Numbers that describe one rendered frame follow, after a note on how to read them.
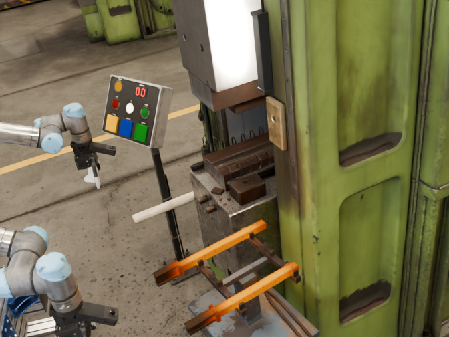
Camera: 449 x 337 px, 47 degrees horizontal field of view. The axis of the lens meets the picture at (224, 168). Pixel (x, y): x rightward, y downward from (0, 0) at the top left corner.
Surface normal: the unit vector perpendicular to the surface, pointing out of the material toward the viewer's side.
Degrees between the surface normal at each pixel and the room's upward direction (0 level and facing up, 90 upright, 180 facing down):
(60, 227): 0
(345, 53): 89
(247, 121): 90
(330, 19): 89
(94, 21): 89
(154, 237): 0
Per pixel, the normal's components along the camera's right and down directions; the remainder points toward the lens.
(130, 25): 0.32, 0.49
